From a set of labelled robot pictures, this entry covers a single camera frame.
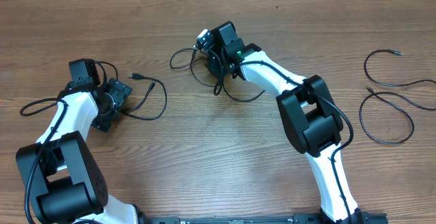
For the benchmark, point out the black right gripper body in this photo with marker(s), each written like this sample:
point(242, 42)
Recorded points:
point(219, 67)

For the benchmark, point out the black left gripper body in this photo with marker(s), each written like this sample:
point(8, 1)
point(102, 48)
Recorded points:
point(116, 94)

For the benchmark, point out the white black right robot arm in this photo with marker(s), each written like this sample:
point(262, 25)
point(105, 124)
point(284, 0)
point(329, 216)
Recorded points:
point(311, 120)

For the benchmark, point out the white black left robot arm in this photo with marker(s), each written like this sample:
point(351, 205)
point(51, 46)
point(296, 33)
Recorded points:
point(63, 183)

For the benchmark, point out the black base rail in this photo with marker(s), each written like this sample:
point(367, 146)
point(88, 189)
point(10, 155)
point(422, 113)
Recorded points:
point(362, 217)

